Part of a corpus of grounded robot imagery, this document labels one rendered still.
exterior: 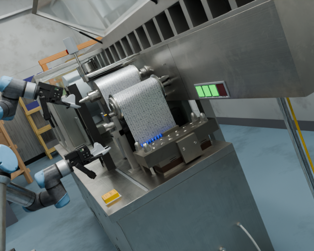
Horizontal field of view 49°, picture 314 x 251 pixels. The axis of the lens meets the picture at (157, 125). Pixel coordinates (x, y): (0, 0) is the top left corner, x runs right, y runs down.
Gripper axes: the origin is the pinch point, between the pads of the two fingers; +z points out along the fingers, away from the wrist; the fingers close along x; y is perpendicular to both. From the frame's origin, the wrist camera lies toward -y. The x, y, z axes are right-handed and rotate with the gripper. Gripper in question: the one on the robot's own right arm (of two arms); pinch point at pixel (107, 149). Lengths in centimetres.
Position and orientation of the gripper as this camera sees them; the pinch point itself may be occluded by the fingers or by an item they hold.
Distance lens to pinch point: 168.4
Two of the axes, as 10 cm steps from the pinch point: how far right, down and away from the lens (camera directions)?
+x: -3.7, -0.6, 9.3
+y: -3.9, -8.9, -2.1
